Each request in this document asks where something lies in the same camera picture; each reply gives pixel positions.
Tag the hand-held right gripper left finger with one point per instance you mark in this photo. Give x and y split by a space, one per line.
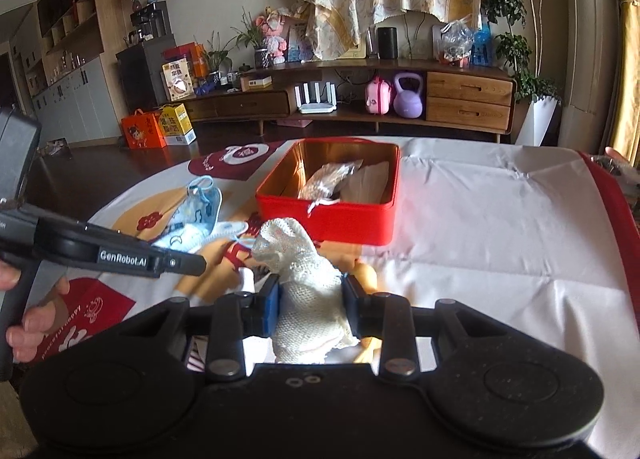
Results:
270 301

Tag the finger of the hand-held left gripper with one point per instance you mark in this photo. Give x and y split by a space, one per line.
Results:
185 264

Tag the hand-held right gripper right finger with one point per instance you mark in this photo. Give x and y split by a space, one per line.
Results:
351 306

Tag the blue wrapper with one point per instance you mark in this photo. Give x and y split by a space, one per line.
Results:
192 214

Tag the light blue face mask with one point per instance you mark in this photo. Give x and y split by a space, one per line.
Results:
227 230

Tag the red tin box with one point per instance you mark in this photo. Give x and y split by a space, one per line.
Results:
325 224

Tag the person's left hand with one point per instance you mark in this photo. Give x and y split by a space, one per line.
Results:
35 329

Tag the grey brown flat pouch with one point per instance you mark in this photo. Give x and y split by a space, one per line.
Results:
367 184

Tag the clear plastic packet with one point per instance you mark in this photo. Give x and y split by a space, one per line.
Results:
325 181

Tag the yellow cardboard box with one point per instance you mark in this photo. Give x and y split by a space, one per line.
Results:
177 126

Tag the orange gift box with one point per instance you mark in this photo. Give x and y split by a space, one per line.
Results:
142 131

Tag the printed red and white tablecloth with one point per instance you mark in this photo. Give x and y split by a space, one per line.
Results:
500 239

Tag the cartoon printed box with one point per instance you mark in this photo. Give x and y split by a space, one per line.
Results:
178 80

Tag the black cabinet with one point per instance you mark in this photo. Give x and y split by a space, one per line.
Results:
142 76

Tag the small brown box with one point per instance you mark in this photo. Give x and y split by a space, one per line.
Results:
256 83

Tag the white router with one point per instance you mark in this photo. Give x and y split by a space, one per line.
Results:
316 101

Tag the small potted plant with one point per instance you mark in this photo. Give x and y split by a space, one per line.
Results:
216 59

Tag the orange and red box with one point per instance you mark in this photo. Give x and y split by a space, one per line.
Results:
187 53

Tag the purple kettlebell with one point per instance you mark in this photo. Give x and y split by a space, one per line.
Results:
408 101

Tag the potted plant in patterned pot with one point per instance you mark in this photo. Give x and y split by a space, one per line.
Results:
261 56

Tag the black coffee machine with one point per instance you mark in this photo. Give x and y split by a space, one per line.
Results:
150 21

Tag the wooden TV cabinet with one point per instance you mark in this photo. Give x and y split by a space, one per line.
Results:
470 94

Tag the pink plush doll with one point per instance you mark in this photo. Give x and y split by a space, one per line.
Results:
272 36

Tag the white planter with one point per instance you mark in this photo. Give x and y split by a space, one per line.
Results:
537 121

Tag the black cylinder speaker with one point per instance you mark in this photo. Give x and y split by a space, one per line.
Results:
387 43

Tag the clear plastic bag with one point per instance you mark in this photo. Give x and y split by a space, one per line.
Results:
454 41

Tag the yellow curtain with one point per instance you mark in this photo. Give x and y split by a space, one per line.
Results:
627 64

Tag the wall shelf unit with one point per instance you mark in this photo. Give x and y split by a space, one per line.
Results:
65 54

